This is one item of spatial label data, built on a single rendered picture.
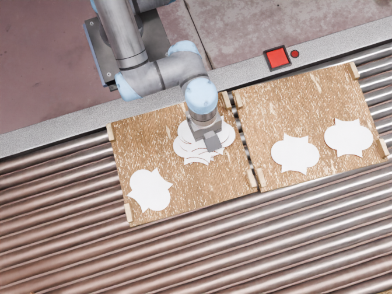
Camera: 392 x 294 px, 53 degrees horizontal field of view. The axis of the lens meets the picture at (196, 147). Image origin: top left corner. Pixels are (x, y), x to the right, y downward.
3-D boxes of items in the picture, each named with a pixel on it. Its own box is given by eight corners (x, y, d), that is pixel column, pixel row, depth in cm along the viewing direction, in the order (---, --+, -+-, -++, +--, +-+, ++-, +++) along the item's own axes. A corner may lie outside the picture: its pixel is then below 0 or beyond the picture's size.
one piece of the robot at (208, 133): (198, 146, 101) (200, 160, 117) (230, 132, 101) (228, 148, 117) (181, 105, 104) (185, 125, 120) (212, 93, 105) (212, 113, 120)
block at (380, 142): (374, 140, 124) (378, 137, 122) (380, 139, 124) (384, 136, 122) (381, 158, 123) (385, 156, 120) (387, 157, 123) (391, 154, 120)
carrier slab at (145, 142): (107, 125, 132) (106, 123, 130) (225, 92, 133) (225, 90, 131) (130, 227, 122) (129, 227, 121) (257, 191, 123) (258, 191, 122)
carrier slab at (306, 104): (231, 92, 132) (231, 90, 131) (349, 63, 133) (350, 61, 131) (260, 193, 123) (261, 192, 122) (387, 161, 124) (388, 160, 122)
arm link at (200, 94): (210, 69, 92) (223, 100, 90) (210, 87, 103) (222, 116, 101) (178, 80, 92) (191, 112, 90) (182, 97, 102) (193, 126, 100)
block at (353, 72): (346, 66, 131) (349, 62, 128) (351, 64, 131) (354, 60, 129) (352, 81, 130) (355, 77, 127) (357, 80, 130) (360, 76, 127)
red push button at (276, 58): (265, 54, 136) (266, 52, 135) (282, 49, 136) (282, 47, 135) (271, 69, 134) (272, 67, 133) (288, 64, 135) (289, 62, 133)
